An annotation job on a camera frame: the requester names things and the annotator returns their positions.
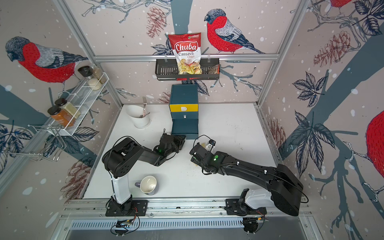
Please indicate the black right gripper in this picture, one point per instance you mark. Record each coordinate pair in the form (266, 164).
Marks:
(195, 162)

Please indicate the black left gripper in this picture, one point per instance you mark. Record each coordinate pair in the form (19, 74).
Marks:
(179, 141)

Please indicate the teal bottom drawer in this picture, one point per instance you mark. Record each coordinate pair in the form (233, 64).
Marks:
(186, 127)

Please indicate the teal drawer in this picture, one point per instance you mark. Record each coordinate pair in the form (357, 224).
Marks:
(185, 115)
(186, 127)

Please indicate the yellow top drawer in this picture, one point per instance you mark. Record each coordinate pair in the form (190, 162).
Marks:
(175, 108)

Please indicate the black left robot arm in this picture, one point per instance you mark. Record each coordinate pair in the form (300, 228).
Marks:
(121, 158)

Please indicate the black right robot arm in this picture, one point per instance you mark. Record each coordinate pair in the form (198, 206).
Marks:
(285, 187)

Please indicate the teal mini drawer cabinet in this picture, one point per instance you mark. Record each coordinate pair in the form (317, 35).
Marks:
(184, 94)

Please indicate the white and purple mug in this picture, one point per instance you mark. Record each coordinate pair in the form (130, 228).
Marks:
(147, 185)

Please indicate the white utensil cup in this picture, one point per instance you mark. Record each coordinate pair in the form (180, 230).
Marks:
(138, 116)

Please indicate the metal fork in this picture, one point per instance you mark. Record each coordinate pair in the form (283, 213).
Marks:
(144, 107)

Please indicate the white spice jar black lid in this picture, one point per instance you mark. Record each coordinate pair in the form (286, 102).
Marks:
(87, 73)

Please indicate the red cassava chips bag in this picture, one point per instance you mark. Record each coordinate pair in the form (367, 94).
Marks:
(187, 50)

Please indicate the clear spice jar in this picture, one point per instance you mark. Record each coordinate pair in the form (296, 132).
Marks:
(99, 74)

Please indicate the orange spice jar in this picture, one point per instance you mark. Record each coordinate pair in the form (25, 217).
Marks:
(61, 116)

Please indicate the beige spice jar black lid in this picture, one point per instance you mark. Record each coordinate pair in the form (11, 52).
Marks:
(69, 107)

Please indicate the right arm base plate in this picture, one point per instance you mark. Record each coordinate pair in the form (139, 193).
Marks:
(238, 207)

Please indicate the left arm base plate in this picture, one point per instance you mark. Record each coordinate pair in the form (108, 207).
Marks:
(130, 208)

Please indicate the black wire wall basket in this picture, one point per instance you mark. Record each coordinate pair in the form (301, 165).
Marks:
(167, 70)

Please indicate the small electronics board with wires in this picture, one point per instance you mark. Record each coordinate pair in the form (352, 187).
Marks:
(124, 227)

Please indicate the white wire spice rack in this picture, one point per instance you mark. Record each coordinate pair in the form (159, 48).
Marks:
(82, 98)

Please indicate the metal wire rack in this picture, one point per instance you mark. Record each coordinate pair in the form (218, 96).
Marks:
(37, 143)

